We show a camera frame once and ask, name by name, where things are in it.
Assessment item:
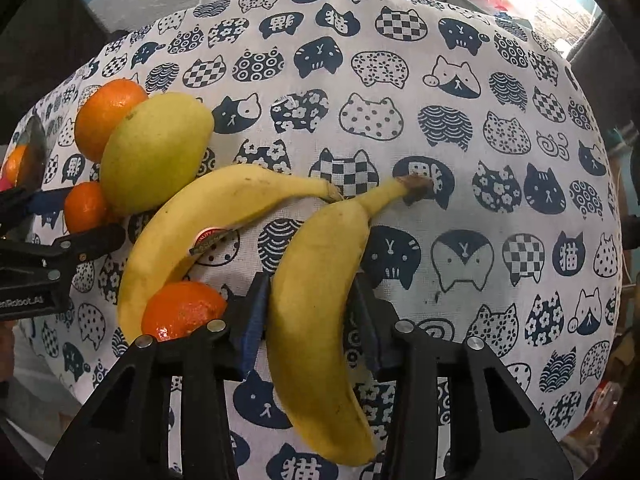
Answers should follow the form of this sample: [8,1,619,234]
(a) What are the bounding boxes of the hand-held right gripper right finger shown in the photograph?
[350,275,571,480]

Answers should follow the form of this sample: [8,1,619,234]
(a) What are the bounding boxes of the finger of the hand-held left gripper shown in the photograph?
[0,186,66,231]
[0,225,126,281]

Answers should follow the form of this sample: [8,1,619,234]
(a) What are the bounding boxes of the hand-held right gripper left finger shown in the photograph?
[45,274,271,480]

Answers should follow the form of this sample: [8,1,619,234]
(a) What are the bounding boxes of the small orange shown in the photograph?
[63,181,112,234]

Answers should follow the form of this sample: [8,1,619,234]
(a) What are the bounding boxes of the large orange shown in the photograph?
[74,78,149,163]

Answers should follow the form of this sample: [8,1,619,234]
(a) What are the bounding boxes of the yellow-green pear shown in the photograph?
[99,91,215,217]

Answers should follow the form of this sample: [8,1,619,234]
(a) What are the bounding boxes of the banana with red sticker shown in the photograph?
[116,164,343,346]

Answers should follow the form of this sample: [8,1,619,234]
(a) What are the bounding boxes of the black cloth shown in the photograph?
[0,0,111,111]

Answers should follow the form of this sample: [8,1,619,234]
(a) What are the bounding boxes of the cat print tablecloth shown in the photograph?
[15,0,631,480]

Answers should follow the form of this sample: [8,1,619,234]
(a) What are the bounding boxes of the dark grey hanging clothing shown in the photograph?
[570,15,640,126]

